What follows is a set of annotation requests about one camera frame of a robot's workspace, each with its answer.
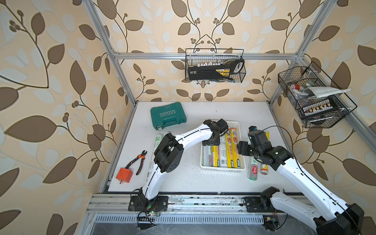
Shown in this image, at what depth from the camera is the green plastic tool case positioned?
1.06 m

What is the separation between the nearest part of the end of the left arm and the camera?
2.19ft

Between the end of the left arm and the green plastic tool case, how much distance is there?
335mm

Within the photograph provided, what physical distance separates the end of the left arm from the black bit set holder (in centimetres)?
40
